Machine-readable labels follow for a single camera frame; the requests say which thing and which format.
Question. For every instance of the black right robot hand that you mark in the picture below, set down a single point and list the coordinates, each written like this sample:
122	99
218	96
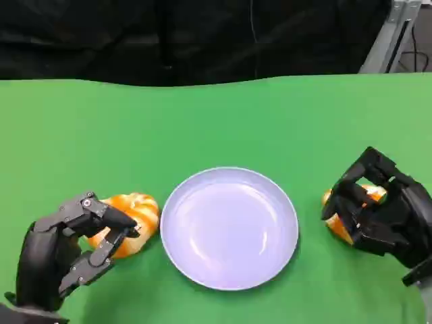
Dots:
398	216

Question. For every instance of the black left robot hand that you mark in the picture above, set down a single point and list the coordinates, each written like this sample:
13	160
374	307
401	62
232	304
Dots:
40	256

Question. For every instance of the orange and white bread roll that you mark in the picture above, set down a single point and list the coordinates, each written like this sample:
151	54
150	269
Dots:
337	229
145	212

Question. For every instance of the lilac plate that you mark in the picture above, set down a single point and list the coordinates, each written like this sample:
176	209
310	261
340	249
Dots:
229	229

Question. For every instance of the green table cloth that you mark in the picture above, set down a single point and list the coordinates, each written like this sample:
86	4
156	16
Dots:
216	128

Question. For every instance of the black backdrop curtain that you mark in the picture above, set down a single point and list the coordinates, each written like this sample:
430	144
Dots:
135	37

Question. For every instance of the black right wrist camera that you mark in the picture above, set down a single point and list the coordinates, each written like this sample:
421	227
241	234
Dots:
420	271

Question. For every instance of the aluminium frame post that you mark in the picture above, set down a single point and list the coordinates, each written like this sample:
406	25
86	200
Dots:
384	44

